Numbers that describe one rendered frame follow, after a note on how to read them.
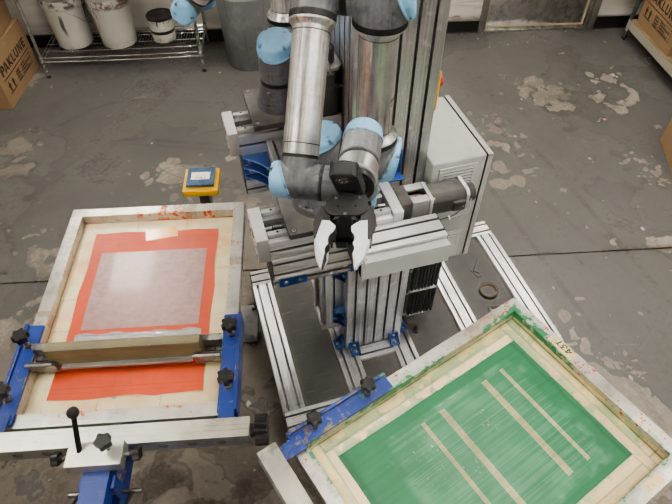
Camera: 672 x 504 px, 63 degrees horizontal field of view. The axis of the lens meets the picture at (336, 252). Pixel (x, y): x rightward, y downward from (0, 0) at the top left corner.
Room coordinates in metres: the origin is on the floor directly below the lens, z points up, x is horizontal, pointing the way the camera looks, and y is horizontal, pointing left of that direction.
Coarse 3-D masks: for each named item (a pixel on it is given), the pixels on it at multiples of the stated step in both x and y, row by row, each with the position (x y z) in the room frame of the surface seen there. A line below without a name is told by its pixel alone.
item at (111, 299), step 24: (96, 240) 1.25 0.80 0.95; (120, 240) 1.25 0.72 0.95; (144, 240) 1.25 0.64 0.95; (96, 264) 1.15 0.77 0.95; (120, 264) 1.15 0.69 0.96; (144, 264) 1.15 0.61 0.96; (96, 288) 1.05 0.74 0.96; (120, 288) 1.05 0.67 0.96; (144, 288) 1.05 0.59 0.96; (96, 312) 0.96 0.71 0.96; (120, 312) 0.96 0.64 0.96; (72, 336) 0.88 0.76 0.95; (72, 384) 0.72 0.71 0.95; (96, 384) 0.72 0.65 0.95; (120, 384) 0.72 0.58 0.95
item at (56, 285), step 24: (72, 216) 1.33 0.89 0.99; (96, 216) 1.33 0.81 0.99; (120, 216) 1.34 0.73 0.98; (144, 216) 1.35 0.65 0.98; (168, 216) 1.35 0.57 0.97; (192, 216) 1.36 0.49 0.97; (216, 216) 1.36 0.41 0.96; (240, 216) 1.33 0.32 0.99; (72, 240) 1.22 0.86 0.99; (240, 240) 1.22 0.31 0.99; (72, 264) 1.15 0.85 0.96; (240, 264) 1.12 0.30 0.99; (48, 288) 1.02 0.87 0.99; (240, 288) 1.03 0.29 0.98; (48, 312) 0.94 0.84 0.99; (48, 336) 0.87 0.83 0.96; (24, 408) 0.65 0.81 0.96; (120, 408) 0.64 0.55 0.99; (144, 408) 0.64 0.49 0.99; (168, 408) 0.64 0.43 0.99; (192, 408) 0.64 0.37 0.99; (216, 408) 0.64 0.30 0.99
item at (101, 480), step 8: (88, 472) 0.46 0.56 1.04; (96, 472) 0.46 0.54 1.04; (104, 472) 0.46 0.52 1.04; (112, 472) 0.46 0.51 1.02; (88, 480) 0.44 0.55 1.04; (96, 480) 0.44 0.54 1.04; (104, 480) 0.44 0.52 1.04; (80, 488) 0.42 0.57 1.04; (88, 488) 0.42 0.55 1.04; (96, 488) 0.42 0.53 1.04; (104, 488) 0.42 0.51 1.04; (80, 496) 0.41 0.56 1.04; (88, 496) 0.41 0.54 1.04; (96, 496) 0.41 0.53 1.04; (104, 496) 0.41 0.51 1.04; (112, 496) 0.42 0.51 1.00
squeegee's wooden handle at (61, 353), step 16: (160, 336) 0.81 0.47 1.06; (176, 336) 0.81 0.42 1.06; (192, 336) 0.81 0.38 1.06; (48, 352) 0.76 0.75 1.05; (64, 352) 0.77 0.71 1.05; (80, 352) 0.77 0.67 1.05; (96, 352) 0.77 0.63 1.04; (112, 352) 0.77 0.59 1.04; (128, 352) 0.78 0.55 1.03; (144, 352) 0.78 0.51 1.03; (160, 352) 0.78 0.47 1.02; (176, 352) 0.79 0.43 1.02; (192, 352) 0.79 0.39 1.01
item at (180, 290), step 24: (168, 240) 1.25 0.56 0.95; (192, 240) 1.25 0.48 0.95; (216, 240) 1.25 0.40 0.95; (168, 264) 1.15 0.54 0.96; (192, 264) 1.15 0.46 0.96; (168, 288) 1.05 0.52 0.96; (192, 288) 1.05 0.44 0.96; (144, 312) 0.96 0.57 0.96; (168, 312) 0.96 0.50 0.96; (192, 312) 0.96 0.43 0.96; (144, 384) 0.72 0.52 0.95; (168, 384) 0.72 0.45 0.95; (192, 384) 0.72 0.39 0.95
